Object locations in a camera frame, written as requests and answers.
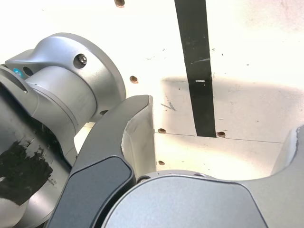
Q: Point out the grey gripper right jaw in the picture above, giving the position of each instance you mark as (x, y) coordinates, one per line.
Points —
(202, 204)

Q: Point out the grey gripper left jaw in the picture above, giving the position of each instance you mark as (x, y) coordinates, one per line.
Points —
(102, 147)

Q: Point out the black tape strip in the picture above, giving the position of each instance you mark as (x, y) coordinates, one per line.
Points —
(197, 71)

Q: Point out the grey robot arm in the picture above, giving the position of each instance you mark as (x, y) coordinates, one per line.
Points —
(59, 83)

